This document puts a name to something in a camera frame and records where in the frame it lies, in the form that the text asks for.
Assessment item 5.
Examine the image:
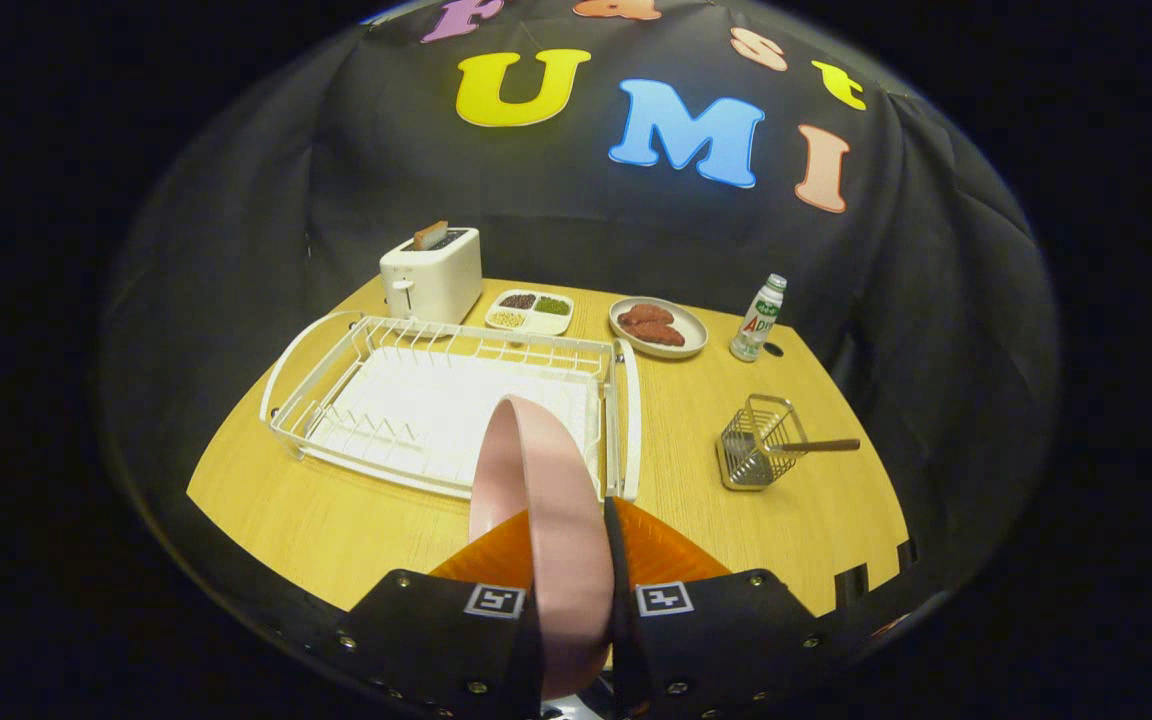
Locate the pink plate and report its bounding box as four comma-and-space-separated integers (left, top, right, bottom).
468, 395, 617, 701

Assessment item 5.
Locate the wooden handled metal spoon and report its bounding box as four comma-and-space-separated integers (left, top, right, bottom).
736, 437, 862, 471

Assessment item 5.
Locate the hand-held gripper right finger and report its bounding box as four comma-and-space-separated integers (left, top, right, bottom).
601, 495, 837, 720

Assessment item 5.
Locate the white toaster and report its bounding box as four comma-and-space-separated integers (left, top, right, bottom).
379, 227, 484, 325

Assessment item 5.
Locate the white green drink bottle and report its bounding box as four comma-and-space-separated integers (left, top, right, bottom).
730, 274, 788, 363

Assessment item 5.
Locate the white divided bean dish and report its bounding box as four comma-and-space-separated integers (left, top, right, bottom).
484, 289, 575, 337

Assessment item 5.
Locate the beige ceramic plate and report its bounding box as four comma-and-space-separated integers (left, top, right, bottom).
609, 297, 709, 360

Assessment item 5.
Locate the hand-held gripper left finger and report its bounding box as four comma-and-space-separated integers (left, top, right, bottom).
336, 508, 547, 720

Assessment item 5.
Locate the metal wire basket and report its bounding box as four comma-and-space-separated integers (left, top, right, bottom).
716, 394, 809, 492

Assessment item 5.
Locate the white wire dish rack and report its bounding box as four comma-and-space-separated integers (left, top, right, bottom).
258, 311, 643, 503

